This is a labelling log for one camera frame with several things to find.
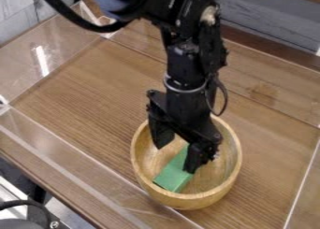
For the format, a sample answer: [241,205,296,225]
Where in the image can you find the green rectangular block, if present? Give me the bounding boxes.
[153,147,194,193]

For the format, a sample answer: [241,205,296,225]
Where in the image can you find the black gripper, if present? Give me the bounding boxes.
[147,79,228,174]

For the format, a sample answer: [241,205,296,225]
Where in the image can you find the black table mount bracket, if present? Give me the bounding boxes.
[27,191,71,229]

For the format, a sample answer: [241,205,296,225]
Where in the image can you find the black cable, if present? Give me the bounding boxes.
[0,198,51,229]

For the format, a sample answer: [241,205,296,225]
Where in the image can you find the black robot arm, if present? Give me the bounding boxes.
[44,0,228,173]

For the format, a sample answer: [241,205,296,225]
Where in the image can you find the clear acrylic corner bracket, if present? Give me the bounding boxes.
[78,0,120,39]

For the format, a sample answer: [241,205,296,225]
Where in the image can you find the clear acrylic enclosure walls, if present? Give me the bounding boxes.
[0,0,320,229]

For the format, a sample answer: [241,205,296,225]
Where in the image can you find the wooden brown bowl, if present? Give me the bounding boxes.
[130,116,242,210]

